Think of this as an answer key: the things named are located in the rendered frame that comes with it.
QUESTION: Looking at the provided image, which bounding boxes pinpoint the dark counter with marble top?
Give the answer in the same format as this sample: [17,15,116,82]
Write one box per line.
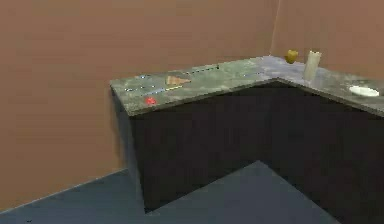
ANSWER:
[109,55,384,224]

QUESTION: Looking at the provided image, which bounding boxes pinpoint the tan pizza slice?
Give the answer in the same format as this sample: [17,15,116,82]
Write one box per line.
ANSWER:
[165,75,192,86]

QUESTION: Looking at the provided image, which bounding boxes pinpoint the yellow apple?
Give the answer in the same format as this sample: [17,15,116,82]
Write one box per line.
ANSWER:
[285,49,300,65]

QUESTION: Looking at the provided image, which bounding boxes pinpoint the thin black and yellow utensil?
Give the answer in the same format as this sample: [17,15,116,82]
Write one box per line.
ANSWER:
[186,65,221,75]

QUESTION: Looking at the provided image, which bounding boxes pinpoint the white paper towel roll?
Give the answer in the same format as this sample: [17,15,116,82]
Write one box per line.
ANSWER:
[302,50,323,81]

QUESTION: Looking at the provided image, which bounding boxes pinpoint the white plate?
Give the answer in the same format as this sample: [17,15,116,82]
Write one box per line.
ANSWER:
[348,85,381,98]

